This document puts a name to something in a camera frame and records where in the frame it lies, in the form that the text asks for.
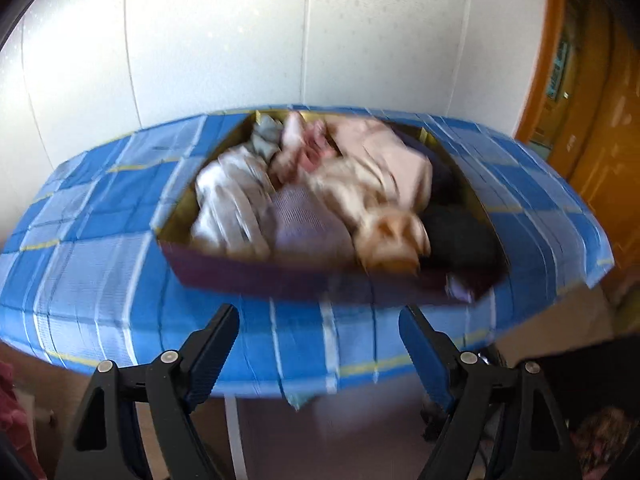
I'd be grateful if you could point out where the red crinkled cloth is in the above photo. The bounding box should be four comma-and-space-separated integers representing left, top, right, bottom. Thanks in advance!
0, 360, 48, 480

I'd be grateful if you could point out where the floral patterned cloth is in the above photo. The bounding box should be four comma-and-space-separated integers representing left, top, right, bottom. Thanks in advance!
575, 407, 633, 478

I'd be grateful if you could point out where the pale yellow cloth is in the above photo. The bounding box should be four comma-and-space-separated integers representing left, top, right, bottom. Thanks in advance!
272, 110, 433, 221

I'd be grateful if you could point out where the wooden door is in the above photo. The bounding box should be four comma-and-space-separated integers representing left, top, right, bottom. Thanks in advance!
515, 0, 640, 281

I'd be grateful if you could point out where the dark blue cloth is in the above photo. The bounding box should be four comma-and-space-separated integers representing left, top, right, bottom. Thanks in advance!
390, 122, 473, 208

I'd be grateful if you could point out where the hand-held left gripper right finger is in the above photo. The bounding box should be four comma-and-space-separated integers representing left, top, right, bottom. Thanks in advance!
398, 304, 584, 480

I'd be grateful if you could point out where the pink cloth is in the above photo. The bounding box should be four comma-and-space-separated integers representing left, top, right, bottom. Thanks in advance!
295, 122, 346, 173

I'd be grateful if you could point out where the gold lined cardboard box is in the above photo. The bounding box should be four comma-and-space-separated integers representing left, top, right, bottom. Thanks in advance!
152, 107, 511, 306

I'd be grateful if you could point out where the white table leg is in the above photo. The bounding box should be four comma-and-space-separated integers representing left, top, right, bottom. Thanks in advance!
222, 395, 248, 480

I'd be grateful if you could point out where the lilac sock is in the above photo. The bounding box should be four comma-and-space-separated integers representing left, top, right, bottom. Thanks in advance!
267, 185, 358, 268

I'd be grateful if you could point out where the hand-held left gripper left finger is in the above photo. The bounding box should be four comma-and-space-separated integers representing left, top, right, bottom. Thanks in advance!
54, 303, 242, 480

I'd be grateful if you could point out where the blue plaid tablecloth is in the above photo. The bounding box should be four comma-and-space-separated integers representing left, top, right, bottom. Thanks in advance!
0, 105, 616, 411

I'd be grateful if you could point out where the white cloth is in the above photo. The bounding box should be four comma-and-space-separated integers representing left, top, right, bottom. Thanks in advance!
190, 145, 281, 261

